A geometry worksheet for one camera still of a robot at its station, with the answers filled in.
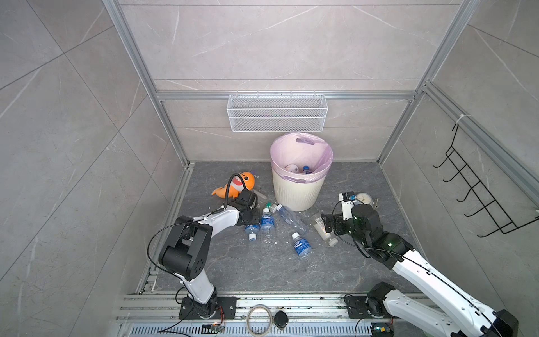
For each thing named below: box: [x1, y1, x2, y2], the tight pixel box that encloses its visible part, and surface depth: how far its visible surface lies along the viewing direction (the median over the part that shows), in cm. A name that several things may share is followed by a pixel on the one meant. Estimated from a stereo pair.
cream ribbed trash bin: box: [271, 167, 328, 213], surface depth 89 cm
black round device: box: [273, 310, 289, 329], surface depth 65 cm
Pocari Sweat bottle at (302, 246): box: [291, 231, 312, 259], surface depth 85 cm
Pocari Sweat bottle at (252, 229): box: [244, 223, 261, 242], surface depth 90 cm
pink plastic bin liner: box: [270, 131, 334, 184], surface depth 94 cm
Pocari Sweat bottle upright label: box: [260, 207, 276, 244], surface depth 92 cm
